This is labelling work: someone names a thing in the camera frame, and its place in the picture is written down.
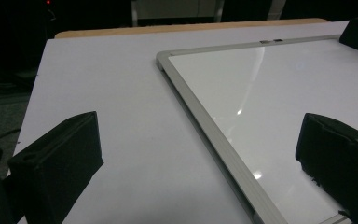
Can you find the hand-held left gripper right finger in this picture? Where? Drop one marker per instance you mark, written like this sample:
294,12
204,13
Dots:
341,155

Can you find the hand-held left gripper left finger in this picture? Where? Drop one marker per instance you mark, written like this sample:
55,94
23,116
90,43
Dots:
59,168

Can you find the whiteboard with silver frame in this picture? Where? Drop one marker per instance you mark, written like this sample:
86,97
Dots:
276,102

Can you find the dark equipment with red light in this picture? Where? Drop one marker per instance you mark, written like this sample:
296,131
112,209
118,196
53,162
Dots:
28,18

